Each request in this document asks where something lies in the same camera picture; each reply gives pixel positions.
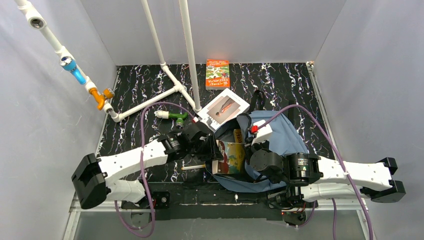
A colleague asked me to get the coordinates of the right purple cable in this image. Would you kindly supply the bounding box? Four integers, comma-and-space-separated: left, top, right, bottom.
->
256, 104, 375, 240

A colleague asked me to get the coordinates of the blue pipe valve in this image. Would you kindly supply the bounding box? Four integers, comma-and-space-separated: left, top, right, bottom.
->
59, 56, 87, 85

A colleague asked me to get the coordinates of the orange green treehouse book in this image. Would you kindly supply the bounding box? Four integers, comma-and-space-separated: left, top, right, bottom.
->
205, 59, 231, 91

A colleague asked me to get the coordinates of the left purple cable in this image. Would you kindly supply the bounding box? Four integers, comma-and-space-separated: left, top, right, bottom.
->
114, 101, 200, 239

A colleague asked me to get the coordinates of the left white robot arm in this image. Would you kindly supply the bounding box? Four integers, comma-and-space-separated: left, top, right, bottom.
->
71, 121, 223, 210

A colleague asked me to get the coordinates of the green white pipe fitting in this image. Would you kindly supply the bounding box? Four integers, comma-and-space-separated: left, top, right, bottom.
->
154, 110, 189, 128

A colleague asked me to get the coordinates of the white art book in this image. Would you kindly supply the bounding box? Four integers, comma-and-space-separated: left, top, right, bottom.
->
197, 88, 250, 131

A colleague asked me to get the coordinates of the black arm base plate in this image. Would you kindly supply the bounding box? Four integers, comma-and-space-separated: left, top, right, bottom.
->
119, 180, 319, 222

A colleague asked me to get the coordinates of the aluminium rail frame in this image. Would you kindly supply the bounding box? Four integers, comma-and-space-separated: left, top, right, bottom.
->
64, 198, 369, 240

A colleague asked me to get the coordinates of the white yellow marker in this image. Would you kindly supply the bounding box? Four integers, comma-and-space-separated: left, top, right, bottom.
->
181, 164, 206, 171

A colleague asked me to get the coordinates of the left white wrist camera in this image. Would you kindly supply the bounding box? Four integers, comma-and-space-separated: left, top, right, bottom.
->
191, 116, 216, 132

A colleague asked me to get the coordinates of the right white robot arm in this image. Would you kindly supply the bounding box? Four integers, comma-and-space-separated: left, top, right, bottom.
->
247, 143, 406, 203

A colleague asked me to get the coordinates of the blue student backpack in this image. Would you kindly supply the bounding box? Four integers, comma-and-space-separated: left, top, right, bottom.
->
213, 114, 309, 193

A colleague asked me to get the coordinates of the white PVC pipe frame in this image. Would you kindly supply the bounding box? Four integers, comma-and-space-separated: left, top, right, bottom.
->
13, 0, 204, 123

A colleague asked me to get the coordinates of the yellow illustrated book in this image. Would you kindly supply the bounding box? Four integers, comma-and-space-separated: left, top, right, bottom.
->
211, 140, 246, 175

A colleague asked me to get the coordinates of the orange pipe valve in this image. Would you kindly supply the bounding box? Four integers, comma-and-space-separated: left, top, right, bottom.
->
88, 87, 115, 111

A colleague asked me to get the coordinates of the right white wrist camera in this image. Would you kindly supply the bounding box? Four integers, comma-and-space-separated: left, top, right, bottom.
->
250, 120, 273, 144

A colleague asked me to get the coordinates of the purple cable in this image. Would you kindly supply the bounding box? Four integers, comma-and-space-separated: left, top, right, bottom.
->
114, 101, 200, 239
256, 104, 375, 240

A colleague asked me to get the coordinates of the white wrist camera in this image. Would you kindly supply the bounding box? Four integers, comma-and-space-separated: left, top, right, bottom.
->
191, 116, 216, 132
250, 120, 273, 144

